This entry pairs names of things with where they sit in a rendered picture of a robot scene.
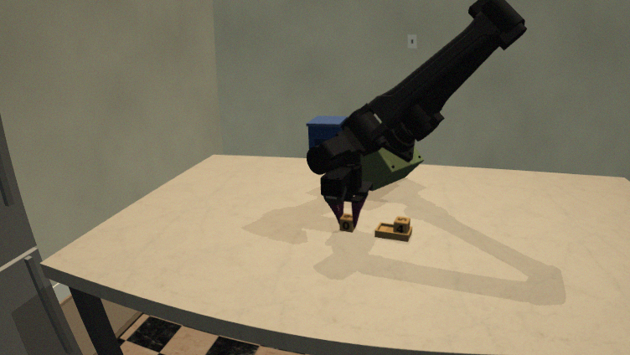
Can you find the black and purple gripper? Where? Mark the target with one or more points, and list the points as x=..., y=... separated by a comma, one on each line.
x=354, y=198

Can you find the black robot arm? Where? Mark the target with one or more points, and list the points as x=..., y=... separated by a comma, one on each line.
x=495, y=24

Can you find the tan number cube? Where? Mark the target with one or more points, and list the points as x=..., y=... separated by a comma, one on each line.
x=346, y=223
x=402, y=225

